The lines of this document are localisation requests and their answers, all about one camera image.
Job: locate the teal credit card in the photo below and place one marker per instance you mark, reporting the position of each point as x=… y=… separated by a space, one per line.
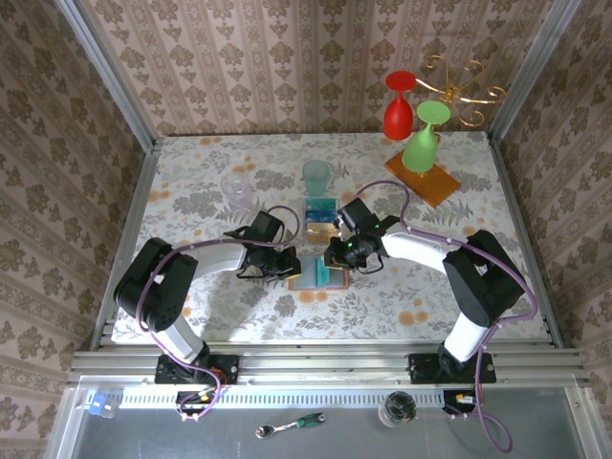
x=325 y=277
x=321 y=204

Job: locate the brown card holder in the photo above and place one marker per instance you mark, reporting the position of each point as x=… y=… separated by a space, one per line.
x=342 y=282

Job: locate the gold credit card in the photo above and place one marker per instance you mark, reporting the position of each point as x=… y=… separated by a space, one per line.
x=319 y=232

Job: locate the blue credit card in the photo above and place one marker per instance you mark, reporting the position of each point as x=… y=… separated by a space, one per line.
x=312 y=216
x=327 y=217

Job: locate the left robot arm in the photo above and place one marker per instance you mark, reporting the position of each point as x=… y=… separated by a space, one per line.
x=155 y=296

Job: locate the clear acrylic card box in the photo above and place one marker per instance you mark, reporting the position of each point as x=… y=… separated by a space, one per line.
x=302 y=225

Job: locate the floral tablecloth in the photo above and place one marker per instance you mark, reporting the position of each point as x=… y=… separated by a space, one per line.
x=334 y=315

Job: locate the clear glass tumbler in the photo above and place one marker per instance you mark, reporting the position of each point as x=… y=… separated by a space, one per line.
x=235 y=187

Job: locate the teal plastic cup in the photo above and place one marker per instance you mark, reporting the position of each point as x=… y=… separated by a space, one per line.
x=315 y=179

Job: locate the wooden rack base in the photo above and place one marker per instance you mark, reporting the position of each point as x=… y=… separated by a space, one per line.
x=437 y=187

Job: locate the green wine glass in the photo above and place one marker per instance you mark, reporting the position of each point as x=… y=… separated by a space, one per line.
x=420 y=152

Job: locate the red wine glass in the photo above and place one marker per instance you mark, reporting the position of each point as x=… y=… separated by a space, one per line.
x=398 y=119

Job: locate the clear glass jar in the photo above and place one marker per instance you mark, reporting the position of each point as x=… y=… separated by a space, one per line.
x=397 y=408

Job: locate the grey metal shelf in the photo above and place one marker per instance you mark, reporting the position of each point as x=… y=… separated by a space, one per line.
x=334 y=440

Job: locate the blue white plastic part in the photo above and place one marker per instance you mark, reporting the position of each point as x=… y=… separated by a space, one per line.
x=98 y=405

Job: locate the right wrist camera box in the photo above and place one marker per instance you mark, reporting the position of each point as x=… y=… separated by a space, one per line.
x=356 y=214

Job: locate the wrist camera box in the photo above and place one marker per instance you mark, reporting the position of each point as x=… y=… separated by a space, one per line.
x=268 y=227
x=356 y=214

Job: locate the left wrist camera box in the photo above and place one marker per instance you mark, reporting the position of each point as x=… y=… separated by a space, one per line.
x=268 y=227

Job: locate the aluminium front frame rail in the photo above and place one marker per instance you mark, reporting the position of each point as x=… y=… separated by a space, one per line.
x=325 y=363

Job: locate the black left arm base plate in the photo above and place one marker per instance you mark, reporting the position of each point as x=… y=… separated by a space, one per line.
x=225 y=368

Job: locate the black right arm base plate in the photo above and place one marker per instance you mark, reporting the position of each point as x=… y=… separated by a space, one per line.
x=485 y=369

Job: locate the aluminium frame post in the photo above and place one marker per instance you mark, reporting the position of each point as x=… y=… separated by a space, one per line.
x=531 y=72
x=110 y=76

